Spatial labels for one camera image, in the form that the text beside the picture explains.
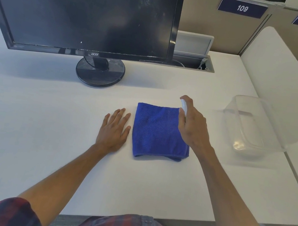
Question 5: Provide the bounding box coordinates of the person's right hand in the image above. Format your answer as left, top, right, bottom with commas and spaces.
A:
172, 94, 218, 156

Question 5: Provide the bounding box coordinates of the person's left hand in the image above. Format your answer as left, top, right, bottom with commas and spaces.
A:
94, 104, 134, 155

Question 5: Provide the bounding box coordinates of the small white spray bottle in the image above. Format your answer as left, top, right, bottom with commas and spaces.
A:
178, 99, 190, 117

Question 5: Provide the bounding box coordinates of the blue microfiber cloth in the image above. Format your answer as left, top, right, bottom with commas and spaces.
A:
128, 101, 196, 165

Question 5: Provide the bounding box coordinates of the black acer monitor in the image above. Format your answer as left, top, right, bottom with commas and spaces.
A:
0, 0, 185, 98

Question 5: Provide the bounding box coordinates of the person's right forearm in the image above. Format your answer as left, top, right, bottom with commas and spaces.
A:
185, 144, 289, 226

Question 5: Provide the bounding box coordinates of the person's left forearm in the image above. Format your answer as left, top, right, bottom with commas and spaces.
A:
14, 134, 116, 226

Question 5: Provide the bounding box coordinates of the clear plastic container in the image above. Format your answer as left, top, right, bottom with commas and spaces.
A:
217, 92, 296, 163

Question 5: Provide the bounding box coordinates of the frosted desk divider panel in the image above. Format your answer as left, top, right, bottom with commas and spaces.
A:
227, 22, 298, 152

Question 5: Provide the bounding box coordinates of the grey desk cable box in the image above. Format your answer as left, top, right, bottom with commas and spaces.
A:
172, 30, 220, 73

